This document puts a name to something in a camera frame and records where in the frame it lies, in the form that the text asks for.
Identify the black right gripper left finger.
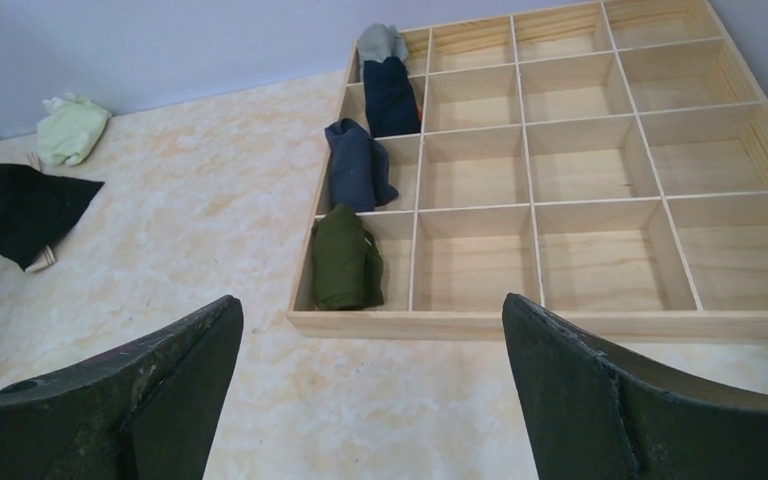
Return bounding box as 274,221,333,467
0,295,244,479

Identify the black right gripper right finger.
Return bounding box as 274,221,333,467
502,293,768,479

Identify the dark green underwear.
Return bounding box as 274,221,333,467
312,204,384,311

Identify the navy underwear cream waistband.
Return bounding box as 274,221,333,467
324,118,400,212

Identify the navy orange underwear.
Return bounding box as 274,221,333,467
363,56,421,138

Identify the grey underwear white waistband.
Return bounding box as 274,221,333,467
357,23,409,80

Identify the black underwear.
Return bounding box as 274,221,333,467
0,163,104,271

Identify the light green underwear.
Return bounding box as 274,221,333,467
36,95,112,167

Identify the wooden compartment tray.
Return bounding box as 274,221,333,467
287,1,768,344

